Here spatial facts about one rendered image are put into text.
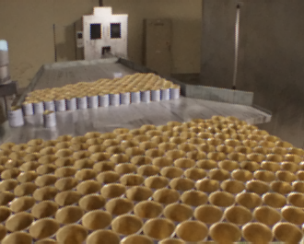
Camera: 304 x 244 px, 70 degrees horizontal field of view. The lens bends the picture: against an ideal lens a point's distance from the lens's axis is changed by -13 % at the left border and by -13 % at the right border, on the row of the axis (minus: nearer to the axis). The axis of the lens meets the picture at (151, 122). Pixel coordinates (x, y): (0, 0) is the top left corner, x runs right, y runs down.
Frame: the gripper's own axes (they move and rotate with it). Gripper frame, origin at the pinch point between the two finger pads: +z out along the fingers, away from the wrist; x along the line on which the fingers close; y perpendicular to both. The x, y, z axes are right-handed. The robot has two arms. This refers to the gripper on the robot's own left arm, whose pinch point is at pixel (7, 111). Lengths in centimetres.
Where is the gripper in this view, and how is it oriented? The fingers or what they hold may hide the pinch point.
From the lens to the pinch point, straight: 116.3
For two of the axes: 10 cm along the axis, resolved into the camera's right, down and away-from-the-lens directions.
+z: 0.0, 9.4, 3.5
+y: -3.4, -3.3, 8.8
